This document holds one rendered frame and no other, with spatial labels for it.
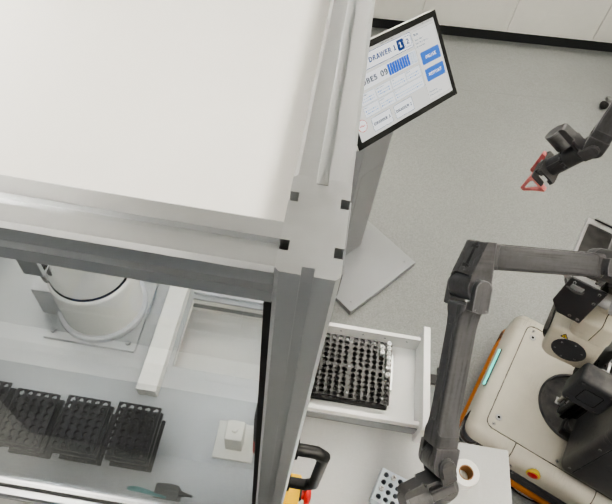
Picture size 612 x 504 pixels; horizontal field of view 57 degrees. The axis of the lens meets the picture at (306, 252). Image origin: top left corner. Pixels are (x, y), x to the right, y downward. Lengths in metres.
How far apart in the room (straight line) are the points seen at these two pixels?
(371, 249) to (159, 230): 2.50
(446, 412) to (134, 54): 0.98
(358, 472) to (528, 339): 1.16
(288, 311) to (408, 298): 2.40
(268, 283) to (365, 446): 1.28
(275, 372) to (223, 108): 0.21
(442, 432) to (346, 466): 0.38
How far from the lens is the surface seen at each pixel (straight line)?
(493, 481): 1.68
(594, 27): 4.63
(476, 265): 1.22
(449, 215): 3.14
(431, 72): 2.17
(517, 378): 2.40
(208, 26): 0.56
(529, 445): 2.31
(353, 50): 0.50
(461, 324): 1.23
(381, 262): 2.80
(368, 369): 1.53
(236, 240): 0.35
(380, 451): 1.61
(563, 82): 4.38
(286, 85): 0.49
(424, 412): 1.49
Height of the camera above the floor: 2.27
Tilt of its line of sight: 54 degrees down
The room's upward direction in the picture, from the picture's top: 9 degrees clockwise
